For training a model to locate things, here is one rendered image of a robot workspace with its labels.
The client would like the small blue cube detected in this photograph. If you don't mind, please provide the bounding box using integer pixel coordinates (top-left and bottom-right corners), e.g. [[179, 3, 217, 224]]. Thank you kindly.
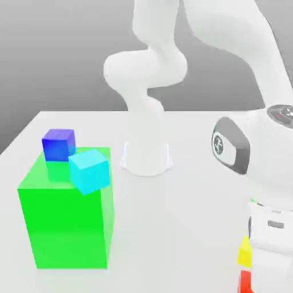
[[41, 128, 77, 162]]

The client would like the large green box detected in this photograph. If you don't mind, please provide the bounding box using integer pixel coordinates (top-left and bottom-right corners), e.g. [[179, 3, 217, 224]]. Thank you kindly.
[[17, 146, 114, 270]]

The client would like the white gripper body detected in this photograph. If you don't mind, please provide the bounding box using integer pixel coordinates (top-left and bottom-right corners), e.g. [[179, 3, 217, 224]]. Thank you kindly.
[[250, 237, 293, 293]]

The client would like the small cyan cube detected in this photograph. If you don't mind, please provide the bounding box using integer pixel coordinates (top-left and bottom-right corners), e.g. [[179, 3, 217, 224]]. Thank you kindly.
[[68, 148, 111, 196]]

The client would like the small yellow cube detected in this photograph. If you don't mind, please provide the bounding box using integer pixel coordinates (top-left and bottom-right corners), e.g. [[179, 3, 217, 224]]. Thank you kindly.
[[237, 235, 253, 269]]

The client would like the large red box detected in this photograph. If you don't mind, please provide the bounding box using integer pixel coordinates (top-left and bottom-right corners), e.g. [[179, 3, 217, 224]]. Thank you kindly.
[[237, 270, 254, 293]]

